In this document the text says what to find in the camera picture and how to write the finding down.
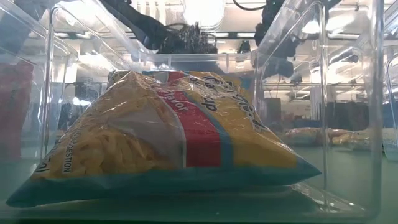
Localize green table mat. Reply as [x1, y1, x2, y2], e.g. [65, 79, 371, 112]
[0, 146, 398, 224]

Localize black ceiling-hung device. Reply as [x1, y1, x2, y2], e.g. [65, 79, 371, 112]
[238, 40, 251, 54]

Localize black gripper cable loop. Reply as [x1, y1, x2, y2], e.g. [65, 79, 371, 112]
[232, 0, 267, 12]

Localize white glowing lamp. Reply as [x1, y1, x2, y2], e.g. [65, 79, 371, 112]
[63, 62, 78, 84]

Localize orange Maruchan Saucy noodle pack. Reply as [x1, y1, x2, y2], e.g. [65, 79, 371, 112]
[284, 126, 335, 146]
[0, 60, 34, 161]

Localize clear plastic bin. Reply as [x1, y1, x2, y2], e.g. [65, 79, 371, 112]
[253, 0, 398, 215]
[0, 0, 81, 162]
[0, 0, 385, 222]

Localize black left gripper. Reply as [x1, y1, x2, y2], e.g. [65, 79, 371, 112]
[160, 23, 224, 73]

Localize dark monitor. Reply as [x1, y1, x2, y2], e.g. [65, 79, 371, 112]
[264, 98, 283, 125]

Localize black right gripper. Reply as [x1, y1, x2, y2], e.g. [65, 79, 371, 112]
[255, 0, 301, 79]

